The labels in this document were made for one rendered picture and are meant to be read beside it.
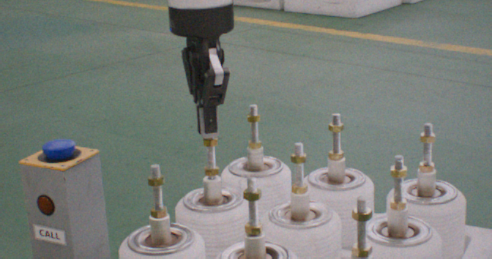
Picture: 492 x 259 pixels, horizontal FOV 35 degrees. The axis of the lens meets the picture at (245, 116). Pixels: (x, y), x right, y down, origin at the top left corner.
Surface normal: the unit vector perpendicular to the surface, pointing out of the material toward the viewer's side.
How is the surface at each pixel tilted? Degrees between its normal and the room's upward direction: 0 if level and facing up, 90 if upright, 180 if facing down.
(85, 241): 90
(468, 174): 0
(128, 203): 0
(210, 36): 90
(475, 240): 0
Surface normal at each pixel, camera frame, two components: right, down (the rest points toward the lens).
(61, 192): -0.46, 0.29
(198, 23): -0.04, 0.30
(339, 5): -0.65, 0.26
